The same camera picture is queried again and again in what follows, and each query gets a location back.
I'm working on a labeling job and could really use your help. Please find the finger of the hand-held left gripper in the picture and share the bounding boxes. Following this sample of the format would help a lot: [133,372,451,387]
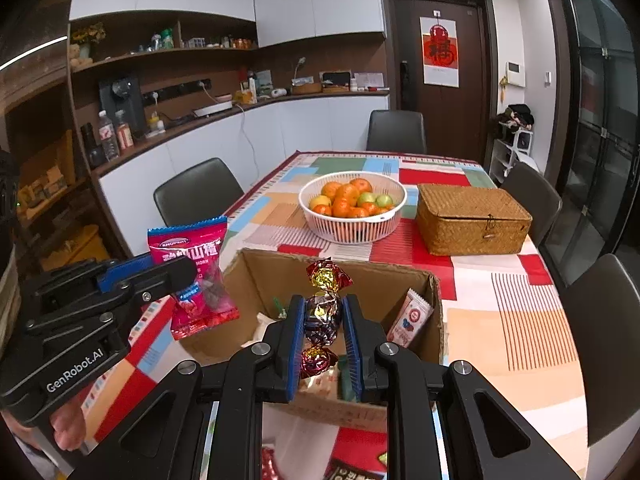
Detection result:
[22,258,198,336]
[20,252,156,301]

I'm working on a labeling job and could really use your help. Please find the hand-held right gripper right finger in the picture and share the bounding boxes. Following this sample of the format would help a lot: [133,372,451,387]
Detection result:
[341,294,583,480]

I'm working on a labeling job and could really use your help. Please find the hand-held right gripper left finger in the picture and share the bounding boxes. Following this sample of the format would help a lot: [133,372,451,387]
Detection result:
[75,294,307,480]

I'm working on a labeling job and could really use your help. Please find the foil candy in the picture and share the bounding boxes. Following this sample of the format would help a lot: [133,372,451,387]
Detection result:
[299,256,353,380]

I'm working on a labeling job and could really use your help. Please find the pink snack packet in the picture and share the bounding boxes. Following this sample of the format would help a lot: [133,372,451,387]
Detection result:
[146,216,240,342]

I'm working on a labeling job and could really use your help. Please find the long white red snack packet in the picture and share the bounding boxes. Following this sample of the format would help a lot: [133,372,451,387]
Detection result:
[386,287,435,348]

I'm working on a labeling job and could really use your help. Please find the brown cardboard box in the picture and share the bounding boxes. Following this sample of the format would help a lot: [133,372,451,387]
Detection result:
[182,247,446,433]

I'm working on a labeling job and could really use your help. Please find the person's left hand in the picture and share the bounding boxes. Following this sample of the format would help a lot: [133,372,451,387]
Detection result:
[50,401,87,453]

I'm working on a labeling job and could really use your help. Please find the dark grey dining chair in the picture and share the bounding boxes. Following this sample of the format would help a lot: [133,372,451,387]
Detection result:
[153,157,245,228]
[500,161,562,246]
[366,109,427,153]
[537,253,640,448]

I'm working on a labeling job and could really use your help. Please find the white plastic fruit basket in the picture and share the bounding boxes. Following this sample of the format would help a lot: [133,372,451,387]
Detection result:
[298,171,408,245]

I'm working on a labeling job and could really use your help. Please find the wooden display cabinet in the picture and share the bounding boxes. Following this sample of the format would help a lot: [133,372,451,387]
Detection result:
[0,60,126,281]

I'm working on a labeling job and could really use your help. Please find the black flask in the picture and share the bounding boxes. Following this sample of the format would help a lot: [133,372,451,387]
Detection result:
[80,122,107,170]

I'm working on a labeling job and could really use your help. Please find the clear water bottle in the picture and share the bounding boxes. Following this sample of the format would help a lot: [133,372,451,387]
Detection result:
[97,110,121,162]

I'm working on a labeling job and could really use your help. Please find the red label bottle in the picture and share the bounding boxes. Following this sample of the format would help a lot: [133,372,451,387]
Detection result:
[115,110,136,151]

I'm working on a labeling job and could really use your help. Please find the pile of oranges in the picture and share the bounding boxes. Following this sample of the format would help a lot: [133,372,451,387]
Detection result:
[309,177,396,220]

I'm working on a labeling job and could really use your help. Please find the colourful patchwork tablecloth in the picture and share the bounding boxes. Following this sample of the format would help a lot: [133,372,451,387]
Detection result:
[80,149,591,480]

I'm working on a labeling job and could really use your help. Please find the woven wicker lidded basket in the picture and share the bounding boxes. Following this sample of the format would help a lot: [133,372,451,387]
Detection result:
[416,183,533,257]

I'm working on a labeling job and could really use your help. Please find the black water dispenser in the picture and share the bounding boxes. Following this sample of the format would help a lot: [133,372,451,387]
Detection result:
[98,76,146,141]

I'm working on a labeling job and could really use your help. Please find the white flat tray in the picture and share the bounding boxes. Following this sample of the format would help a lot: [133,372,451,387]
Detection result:
[192,101,235,117]

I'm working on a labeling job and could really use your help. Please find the white base cabinets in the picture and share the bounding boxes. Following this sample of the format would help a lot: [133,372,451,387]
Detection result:
[97,94,391,261]

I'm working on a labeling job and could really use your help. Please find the yellow flower bunch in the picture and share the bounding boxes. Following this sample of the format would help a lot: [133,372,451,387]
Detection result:
[70,22,107,46]

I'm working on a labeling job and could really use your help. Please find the row of small shelf bottles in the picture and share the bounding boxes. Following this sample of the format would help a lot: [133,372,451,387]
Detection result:
[137,27,256,53]

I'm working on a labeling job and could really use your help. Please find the dark brown door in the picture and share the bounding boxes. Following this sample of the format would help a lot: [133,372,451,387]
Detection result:
[380,0,498,166]

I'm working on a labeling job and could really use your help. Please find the white shoe rack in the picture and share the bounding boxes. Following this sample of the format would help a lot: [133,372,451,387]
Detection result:
[490,127,534,186]

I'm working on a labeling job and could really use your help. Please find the pile of dark clothes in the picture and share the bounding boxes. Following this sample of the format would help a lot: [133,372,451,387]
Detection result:
[497,104,535,128]

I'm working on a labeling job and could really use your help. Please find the black framed glass door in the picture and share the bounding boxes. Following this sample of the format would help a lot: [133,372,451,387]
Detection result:
[560,0,640,286]

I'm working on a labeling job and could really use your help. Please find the white power cable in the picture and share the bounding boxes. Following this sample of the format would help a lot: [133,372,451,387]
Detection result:
[235,105,263,186]

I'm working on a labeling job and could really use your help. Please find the black wall socket strip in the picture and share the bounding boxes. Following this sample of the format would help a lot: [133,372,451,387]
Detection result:
[141,78,212,106]

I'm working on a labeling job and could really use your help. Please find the red white wall calendar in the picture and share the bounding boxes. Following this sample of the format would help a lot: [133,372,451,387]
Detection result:
[419,16,462,86]

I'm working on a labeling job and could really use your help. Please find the white wall cabinets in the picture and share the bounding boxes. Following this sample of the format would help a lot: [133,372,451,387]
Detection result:
[69,0,387,50]

